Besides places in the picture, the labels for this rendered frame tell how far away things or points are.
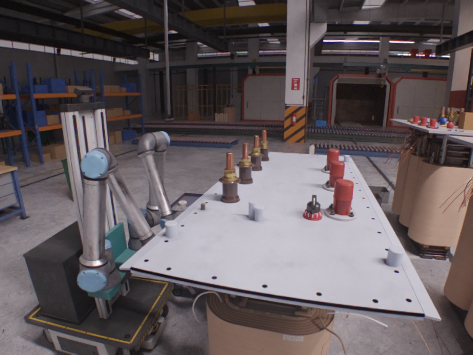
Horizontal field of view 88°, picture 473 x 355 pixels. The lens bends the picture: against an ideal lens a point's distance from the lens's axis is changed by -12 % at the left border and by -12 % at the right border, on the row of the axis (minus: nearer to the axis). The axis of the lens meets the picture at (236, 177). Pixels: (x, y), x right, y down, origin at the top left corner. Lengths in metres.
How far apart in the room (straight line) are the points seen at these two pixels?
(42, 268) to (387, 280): 1.96
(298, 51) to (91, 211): 10.91
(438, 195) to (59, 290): 3.62
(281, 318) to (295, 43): 11.23
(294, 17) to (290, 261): 11.52
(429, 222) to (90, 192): 3.35
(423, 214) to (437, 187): 0.36
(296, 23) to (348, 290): 11.54
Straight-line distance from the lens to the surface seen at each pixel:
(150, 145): 1.89
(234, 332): 1.03
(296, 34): 11.87
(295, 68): 11.67
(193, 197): 2.65
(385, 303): 0.71
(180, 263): 0.78
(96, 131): 1.94
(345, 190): 1.04
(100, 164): 1.35
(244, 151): 1.39
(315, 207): 1.01
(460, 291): 2.83
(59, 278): 2.10
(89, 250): 1.54
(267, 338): 1.01
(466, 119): 3.76
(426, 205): 3.61
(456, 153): 3.62
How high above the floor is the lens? 1.79
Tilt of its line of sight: 16 degrees down
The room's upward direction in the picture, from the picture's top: straight up
